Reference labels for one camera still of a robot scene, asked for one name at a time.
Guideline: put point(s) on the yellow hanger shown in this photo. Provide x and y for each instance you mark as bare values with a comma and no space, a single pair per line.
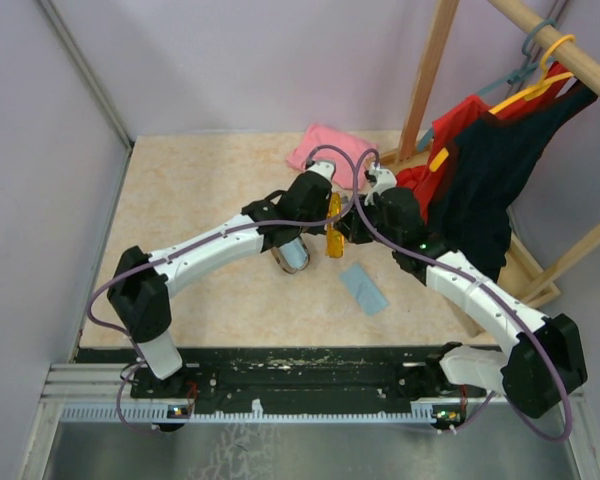
535,85

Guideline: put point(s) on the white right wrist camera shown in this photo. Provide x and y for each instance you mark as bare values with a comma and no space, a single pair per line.
380,179

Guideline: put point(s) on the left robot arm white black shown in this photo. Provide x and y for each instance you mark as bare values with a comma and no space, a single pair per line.
146,282

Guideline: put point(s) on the wooden clothes rack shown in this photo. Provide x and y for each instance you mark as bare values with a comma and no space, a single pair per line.
554,257

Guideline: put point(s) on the red shirt hanging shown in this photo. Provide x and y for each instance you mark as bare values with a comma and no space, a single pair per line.
420,179

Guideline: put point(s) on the teal hanger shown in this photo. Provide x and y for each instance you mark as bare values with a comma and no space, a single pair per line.
515,76

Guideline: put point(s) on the light blue cloth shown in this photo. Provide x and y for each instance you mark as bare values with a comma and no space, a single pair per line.
363,289
295,254

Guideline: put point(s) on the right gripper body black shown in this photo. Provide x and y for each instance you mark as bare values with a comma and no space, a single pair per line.
359,232

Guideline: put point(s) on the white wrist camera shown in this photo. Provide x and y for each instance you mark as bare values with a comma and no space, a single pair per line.
326,169
380,179

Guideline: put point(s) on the orange sunglasses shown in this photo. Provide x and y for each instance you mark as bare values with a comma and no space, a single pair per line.
334,239

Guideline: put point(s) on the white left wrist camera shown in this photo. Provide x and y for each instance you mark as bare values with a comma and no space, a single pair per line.
326,169

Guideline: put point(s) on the dark navy shirt hanging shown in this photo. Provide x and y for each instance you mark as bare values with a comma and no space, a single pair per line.
488,166

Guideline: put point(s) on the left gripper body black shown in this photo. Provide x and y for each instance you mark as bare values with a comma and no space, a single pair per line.
316,229

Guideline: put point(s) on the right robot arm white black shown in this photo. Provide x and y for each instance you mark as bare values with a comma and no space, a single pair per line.
538,360

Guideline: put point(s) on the brown striped glasses case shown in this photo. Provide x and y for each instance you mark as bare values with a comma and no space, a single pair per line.
281,262

